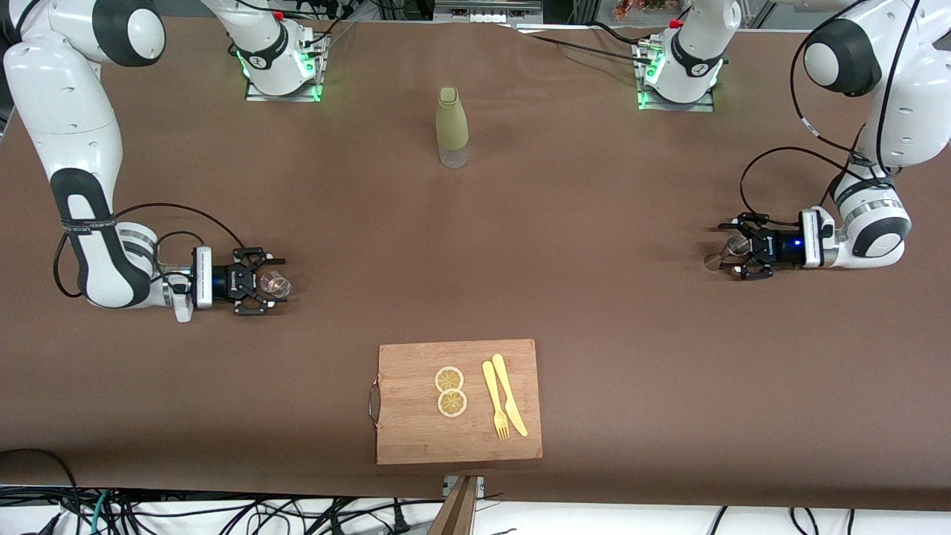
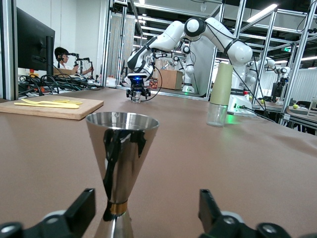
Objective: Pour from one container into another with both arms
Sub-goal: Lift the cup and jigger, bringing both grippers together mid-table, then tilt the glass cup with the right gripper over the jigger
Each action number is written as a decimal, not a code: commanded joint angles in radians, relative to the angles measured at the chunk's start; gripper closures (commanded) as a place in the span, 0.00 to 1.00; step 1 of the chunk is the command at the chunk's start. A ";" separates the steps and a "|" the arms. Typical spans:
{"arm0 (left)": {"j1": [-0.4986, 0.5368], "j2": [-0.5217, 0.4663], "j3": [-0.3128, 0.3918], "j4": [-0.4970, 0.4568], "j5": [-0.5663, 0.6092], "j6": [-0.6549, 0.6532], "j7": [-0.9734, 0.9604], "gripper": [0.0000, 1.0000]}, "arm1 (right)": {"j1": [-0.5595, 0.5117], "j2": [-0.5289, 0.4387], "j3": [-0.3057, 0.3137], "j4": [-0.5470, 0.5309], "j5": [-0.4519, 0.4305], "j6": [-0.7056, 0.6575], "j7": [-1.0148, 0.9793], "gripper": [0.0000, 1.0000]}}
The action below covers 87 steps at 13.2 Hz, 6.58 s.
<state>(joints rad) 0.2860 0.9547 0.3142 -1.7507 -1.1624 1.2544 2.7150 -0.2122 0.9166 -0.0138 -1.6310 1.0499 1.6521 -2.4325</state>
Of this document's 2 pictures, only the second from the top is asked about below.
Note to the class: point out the yellow plastic knife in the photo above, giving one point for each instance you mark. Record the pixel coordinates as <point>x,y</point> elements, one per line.
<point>49,106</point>

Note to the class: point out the clear glass cup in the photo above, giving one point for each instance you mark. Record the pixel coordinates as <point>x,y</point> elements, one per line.
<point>136,98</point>

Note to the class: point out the wooden cutting board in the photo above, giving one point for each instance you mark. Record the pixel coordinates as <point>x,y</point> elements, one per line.
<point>62,112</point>

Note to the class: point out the open cardboard box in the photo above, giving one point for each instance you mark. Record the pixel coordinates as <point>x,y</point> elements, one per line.
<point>169,79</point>

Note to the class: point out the yellow plastic fork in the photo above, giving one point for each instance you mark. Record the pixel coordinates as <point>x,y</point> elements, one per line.
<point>37,101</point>

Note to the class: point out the lemon slice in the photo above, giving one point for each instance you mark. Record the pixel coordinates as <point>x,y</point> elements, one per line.
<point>75,102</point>
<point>60,100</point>

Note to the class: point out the seated person white shirt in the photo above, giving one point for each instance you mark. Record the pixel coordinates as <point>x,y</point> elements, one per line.
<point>63,60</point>

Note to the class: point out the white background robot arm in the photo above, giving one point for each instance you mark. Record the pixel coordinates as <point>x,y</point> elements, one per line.
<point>189,72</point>
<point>268,63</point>

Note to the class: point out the steel jigger measuring cup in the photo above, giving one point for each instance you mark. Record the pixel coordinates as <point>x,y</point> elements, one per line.
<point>121,148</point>

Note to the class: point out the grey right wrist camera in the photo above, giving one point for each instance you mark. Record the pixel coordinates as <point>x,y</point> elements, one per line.
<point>135,78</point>

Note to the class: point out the black computer monitor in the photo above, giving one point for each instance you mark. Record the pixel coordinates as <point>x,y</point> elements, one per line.
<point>32,42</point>

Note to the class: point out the green sleeved glass bottle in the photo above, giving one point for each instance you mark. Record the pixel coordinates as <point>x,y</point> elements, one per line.
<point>221,86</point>

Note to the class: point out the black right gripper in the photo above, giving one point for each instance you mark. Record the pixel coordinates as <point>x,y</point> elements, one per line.
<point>138,88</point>

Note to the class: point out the brown table mat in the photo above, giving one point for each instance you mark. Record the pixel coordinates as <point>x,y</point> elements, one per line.
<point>223,173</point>

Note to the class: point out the aluminium profile post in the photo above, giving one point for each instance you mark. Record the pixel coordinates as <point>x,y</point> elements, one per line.
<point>10,49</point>

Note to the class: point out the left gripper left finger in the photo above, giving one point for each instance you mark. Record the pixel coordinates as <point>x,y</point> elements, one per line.
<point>62,224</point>

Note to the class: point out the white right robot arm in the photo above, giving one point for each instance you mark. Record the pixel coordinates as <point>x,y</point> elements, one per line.
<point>223,42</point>

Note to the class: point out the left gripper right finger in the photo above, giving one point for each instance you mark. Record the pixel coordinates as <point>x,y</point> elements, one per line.
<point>230,226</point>

